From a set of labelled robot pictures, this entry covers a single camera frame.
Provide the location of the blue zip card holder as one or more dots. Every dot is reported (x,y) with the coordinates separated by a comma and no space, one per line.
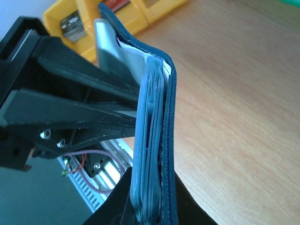
(152,189)

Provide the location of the yellow bin with red cards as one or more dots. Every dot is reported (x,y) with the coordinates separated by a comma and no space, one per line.
(139,14)

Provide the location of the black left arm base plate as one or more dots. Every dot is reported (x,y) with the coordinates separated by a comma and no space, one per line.
(94,162)

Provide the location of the grey slotted cable duct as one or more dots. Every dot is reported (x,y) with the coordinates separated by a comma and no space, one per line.
(94,191)

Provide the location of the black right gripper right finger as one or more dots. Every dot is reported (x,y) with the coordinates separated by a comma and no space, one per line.
(188,210)

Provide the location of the red card stack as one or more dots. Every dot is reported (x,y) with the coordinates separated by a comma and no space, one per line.
(115,5)

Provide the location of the yellow bin with dark cards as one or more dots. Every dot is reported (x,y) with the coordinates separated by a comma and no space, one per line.
(88,11)

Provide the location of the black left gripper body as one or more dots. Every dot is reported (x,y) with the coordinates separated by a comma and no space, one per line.
(16,49)

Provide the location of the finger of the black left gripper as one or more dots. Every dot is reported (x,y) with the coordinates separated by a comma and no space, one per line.
(57,59)
(57,125)

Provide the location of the dark card stack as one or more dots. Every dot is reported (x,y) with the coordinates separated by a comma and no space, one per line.
(72,27)

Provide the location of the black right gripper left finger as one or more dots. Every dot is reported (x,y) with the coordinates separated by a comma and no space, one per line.
(117,208)

